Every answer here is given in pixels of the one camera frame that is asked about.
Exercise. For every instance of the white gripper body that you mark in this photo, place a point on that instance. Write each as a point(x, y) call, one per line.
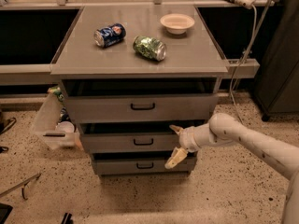
point(188, 139)

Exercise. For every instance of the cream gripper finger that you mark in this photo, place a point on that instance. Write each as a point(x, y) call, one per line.
point(176, 129)
point(178, 155)

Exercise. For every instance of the grey drawer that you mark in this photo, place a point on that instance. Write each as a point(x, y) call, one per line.
point(129, 142)
point(140, 108)
point(149, 165)

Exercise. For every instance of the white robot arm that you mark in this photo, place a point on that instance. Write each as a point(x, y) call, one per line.
point(222, 130)

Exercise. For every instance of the grey bottom drawer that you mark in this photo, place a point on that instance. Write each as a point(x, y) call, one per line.
point(149, 165)

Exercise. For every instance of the grey drawer cabinet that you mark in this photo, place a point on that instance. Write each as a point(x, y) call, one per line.
point(192, 66)

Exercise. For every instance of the grey top drawer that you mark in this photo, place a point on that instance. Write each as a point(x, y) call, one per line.
point(140, 108)

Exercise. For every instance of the green soda can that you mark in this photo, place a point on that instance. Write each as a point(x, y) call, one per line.
point(149, 47)

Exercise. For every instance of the dark cabinet at right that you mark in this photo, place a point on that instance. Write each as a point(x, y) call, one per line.
point(277, 85)

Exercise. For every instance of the white bowl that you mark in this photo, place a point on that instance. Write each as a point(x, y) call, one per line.
point(177, 24)

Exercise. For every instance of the white cup in bin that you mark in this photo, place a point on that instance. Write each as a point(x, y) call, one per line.
point(65, 126)

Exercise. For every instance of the blue soda can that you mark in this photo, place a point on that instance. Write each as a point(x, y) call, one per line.
point(110, 35)

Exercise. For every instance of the clear plastic bin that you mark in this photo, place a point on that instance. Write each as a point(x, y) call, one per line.
point(45, 122)

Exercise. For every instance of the metal bar on floor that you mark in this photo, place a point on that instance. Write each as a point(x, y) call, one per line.
point(23, 186)

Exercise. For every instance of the black object bottom left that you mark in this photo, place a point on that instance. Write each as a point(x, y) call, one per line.
point(5, 210)

